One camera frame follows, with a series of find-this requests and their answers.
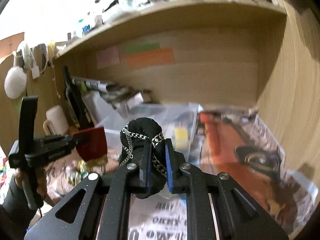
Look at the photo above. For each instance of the wooden shelf board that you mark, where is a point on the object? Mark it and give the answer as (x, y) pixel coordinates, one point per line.
(179, 14)

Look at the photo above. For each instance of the clear plastic storage box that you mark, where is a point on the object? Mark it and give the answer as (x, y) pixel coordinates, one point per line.
(178, 123)

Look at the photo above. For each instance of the rolled black white magazine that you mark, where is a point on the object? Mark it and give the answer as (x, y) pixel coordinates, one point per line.
(101, 86)

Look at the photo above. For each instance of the green sticky note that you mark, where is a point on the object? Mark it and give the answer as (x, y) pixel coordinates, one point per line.
(134, 48)

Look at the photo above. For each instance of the orange sticky note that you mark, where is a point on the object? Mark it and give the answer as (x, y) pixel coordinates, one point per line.
(149, 58)

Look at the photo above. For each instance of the pink sticky note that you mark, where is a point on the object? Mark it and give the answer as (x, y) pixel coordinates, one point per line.
(107, 57)

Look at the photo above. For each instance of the dark wine bottle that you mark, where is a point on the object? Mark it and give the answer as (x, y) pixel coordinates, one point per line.
(77, 108)

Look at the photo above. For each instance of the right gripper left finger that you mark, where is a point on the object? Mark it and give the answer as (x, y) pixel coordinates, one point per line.
(145, 166)

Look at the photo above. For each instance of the red felt pouch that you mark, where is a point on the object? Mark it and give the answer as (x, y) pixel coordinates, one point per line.
(91, 143)

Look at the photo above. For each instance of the stack of papers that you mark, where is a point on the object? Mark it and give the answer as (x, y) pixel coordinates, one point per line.
(115, 95)

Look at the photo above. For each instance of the white fluffy pompom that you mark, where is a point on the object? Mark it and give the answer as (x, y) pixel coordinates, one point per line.
(15, 82)

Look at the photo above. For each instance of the black patterned cloth bag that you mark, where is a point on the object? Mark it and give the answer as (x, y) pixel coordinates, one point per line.
(133, 137)

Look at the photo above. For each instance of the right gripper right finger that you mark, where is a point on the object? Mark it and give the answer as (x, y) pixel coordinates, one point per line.
(172, 166)

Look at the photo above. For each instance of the clear plastic box lid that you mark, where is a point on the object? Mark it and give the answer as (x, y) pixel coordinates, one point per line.
(102, 112)

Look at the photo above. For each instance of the white mug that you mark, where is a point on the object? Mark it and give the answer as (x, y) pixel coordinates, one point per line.
(56, 122)

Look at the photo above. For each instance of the left hand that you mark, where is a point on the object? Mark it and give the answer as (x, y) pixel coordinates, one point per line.
(22, 181)

